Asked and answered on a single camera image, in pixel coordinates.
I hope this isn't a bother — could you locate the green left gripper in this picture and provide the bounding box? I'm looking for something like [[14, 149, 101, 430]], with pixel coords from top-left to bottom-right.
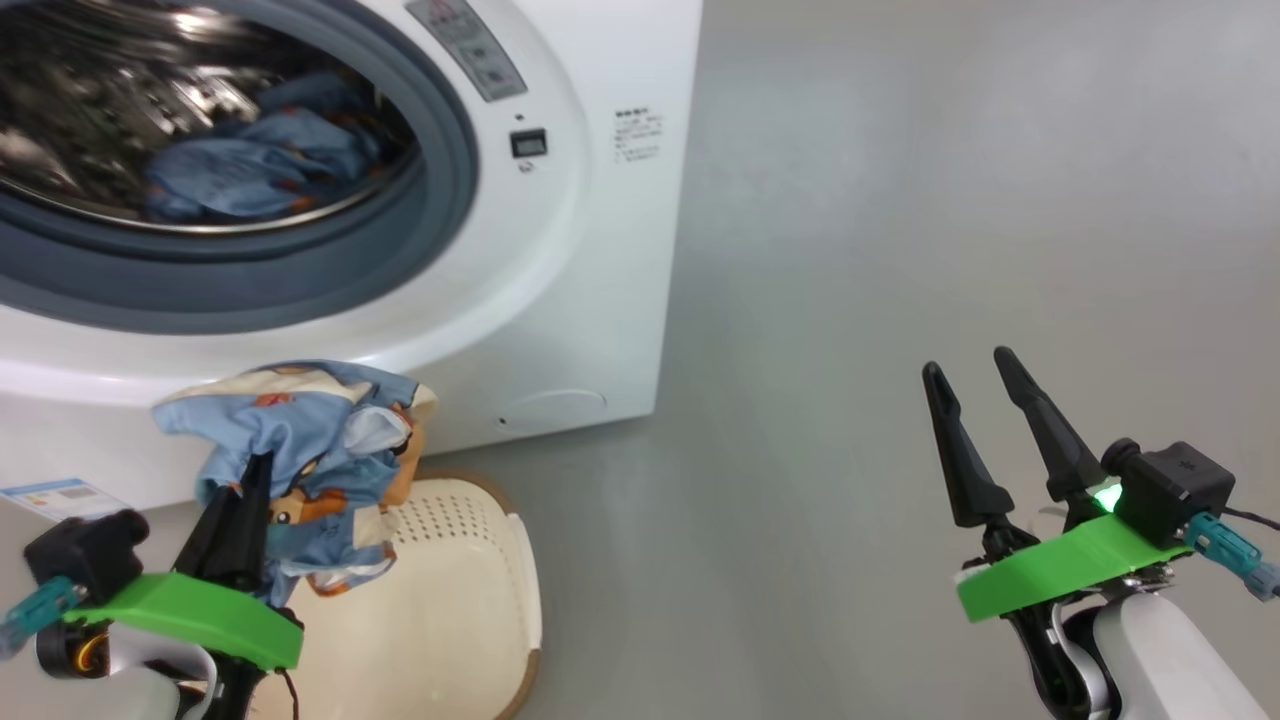
[[60, 451, 305, 720]]

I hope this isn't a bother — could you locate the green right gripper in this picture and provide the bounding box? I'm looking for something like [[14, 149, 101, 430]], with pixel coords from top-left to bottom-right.
[[921, 345, 1198, 719]]

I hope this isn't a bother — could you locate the blue cream bear print garment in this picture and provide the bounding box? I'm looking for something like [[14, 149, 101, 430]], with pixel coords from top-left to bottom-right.
[[151, 359, 439, 608]]

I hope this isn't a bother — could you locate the white front-load washing machine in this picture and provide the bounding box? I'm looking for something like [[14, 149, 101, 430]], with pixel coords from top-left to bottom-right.
[[0, 0, 705, 513]]

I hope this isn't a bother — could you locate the stainless steel washing machine drum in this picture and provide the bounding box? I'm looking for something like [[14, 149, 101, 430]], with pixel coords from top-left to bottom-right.
[[0, 0, 422, 237]]

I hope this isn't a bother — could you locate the blue energy label sticker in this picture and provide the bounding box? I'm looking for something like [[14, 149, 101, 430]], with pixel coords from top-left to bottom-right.
[[0, 477, 132, 524]]

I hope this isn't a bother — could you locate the cream perforated basket brown rim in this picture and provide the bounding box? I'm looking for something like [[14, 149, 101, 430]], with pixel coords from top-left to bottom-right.
[[248, 474, 544, 720]]

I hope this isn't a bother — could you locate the round white filter cover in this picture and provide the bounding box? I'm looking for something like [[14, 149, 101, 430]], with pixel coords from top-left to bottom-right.
[[498, 389, 609, 432]]

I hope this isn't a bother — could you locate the grey warning sticker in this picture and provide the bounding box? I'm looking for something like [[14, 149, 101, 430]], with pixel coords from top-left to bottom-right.
[[404, 0, 529, 104]]

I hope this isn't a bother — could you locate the teal left camera connector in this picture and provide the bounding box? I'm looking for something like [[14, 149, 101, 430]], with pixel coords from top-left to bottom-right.
[[0, 577, 87, 658]]

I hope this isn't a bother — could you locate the teal camera connector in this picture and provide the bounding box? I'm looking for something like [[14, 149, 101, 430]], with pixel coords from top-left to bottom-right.
[[0, 577, 87, 658], [1184, 512, 1280, 603]]

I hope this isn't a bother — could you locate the teal right camera connector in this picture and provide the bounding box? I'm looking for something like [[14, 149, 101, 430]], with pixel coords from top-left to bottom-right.
[[1184, 512, 1280, 603]]

